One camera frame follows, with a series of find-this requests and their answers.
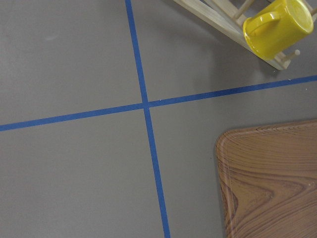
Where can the yellow mug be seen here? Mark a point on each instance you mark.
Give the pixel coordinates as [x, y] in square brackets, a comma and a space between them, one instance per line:
[277, 27]

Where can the wooden dish rack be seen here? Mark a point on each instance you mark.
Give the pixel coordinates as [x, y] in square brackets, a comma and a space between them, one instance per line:
[228, 19]

